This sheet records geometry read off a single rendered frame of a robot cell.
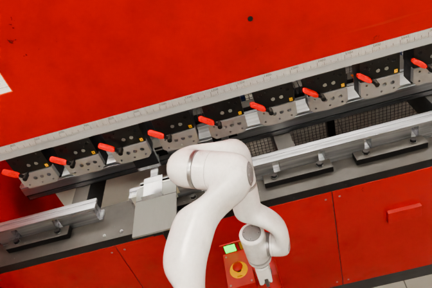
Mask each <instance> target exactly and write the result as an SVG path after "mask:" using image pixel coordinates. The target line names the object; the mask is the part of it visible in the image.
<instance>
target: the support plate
mask: <svg viewBox="0 0 432 288"><path fill-rule="evenodd" d="M173 192H175V193H173ZM165 194H168V195H165ZM162 195H163V196H160V197H155V198H152V199H147V200H145V201H142V198H141V197H143V188H139V189H137V193H136V205H135V212H134V224H133V231H132V238H133V239H136V238H139V237H144V236H147V235H151V234H155V233H159V232H162V231H167V230H170V228H171V225H172V223H173V220H174V218H175V216H176V215H177V185H176V184H174V183H173V182H171V181H166V182H163V183H162ZM138 201H140V202H138Z"/></svg>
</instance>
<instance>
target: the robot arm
mask: <svg viewBox="0 0 432 288"><path fill-rule="evenodd" d="M166 171H167V174H168V177H169V179H170V180H171V182H173V183H174V184H175V185H178V186H181V187H183V188H191V189H198V190H207V191H206V192H205V193H204V194H203V195H202V196H200V198H198V199H197V200H195V201H194V202H192V203H190V204H189V205H187V206H185V207H184V208H183V209H181V210H180V211H179V212H178V213H177V215H176V216H175V218H174V220H173V223H172V225H171V228H170V231H169V234H168V238H167V240H166V244H165V250H164V253H163V268H164V271H165V274H166V277H167V278H168V281H169V282H170V283H171V285H172V287H173V288H205V276H206V264H207V260H208V255H209V252H210V248H211V244H212V240H213V236H214V233H215V230H216V228H217V225H218V224H219V222H220V221H221V219H222V218H223V217H224V216H225V215H226V214H227V213H228V212H229V211H230V210H232V209H233V212H234V214H235V216H236V218H237V219H238V220H239V221H240V222H243V223H246V225H244V226H243V227H242V228H241V229H240V232H239V239H240V241H241V244H242V247H243V249H244V252H245V254H246V257H247V260H248V262H249V264H250V265H251V266H252V267H254V268H255V271H256V275H257V277H258V281H259V283H260V285H264V284H266V286H267V287H270V283H272V281H273V279H272V275H271V269H270V265H269V263H270V261H271V257H284V256H286V255H288V254H289V252H290V248H291V245H290V238H289V232H288V229H287V226H286V224H285V222H284V220H283V219H282V218H281V216H279V214H277V213H276V212H275V211H274V210H272V209H270V208H268V207H267V206H264V205H263V204H261V203H260V198H259V194H258V187H257V181H256V177H255V171H254V168H253V162H252V159H251V154H250V151H249V149H248V148H247V146H246V145H245V144H244V143H243V142H241V141H240V140H238V139H226V140H224V141H217V142H212V143H201V144H196V145H190V146H187V147H184V148H181V149H179V150H177V151H176V152H174V153H173V154H172V155H171V156H170V158H169V160H168V162H167V164H166ZM264 230H267V231H268V232H270V233H268V232H265V231H264Z"/></svg>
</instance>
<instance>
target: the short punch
mask: <svg viewBox="0 0 432 288"><path fill-rule="evenodd" d="M133 163H134V164H135V166H136V168H137V169H138V170H139V171H142V170H146V169H150V168H154V167H158V166H161V164H160V162H159V158H158V156H157V154H156V151H155V150H154V148H152V153H151V155H150V156H149V157H146V158H143V159H139V160H136V161H133Z"/></svg>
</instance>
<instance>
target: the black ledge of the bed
mask: <svg viewBox="0 0 432 288"><path fill-rule="evenodd" d="M426 141H427V142H428V148H423V149H420V150H416V151H413V152H408V153H405V154H400V155H397V156H392V157H387V158H384V159H380V160H377V161H372V162H369V163H365V164H362V165H357V164H356V162H355V161H354V159H353V157H350V158H347V159H342V160H339V161H335V162H332V165H333V167H334V171H333V172H329V173H326V174H321V175H317V176H314V177H309V178H306V179H301V180H298V181H293V182H290V183H285V184H281V185H278V186H273V187H270V188H265V184H264V180H261V181H257V182H256V183H257V187H258V194H259V198H260V203H261V204H263V205H264V206H267V207H270V206H275V205H278V204H283V203H288V202H291V201H295V200H298V199H303V198H306V197H311V196H314V195H319V194H324V193H327V192H331V191H334V190H339V189H342V188H347V187H350V186H355V185H360V184H363V183H367V182H370V181H375V180H378V179H383V178H386V177H391V176H396V175H399V174H404V173H407V172H412V171H415V170H420V169H423V168H427V167H432V137H430V138H426ZM100 209H101V210H105V215H104V218H103V221H100V222H96V223H92V224H88V225H85V226H81V227H77V228H73V230H72V233H71V237H70V238H67V239H64V240H60V241H57V242H52V243H49V244H45V245H41V246H37V247H32V248H29V249H24V250H21V251H16V252H13V253H9V252H7V250H6V248H7V246H3V245H2V244H1V243H0V274H2V273H7V272H10V271H15V270H18V269H22V268H25V267H30V266H35V265H38V264H43V263H46V262H51V261H54V260H58V259H61V258H66V257H71V256H74V255H79V254H82V253H87V252H90V251H94V250H97V249H102V248H107V247H110V246H115V245H118V244H123V243H126V242H130V241H133V240H138V239H143V238H146V237H151V236H153V234H151V235H147V236H144V237H139V238H134V239H133V238H132V231H133V224H134V212H135V209H134V207H133V205H132V203H131V202H130V201H125V202H121V203H118V204H114V205H110V206H106V207H103V208H100ZM120 230H123V232H122V233H120ZM104 234H106V237H103V235H104Z"/></svg>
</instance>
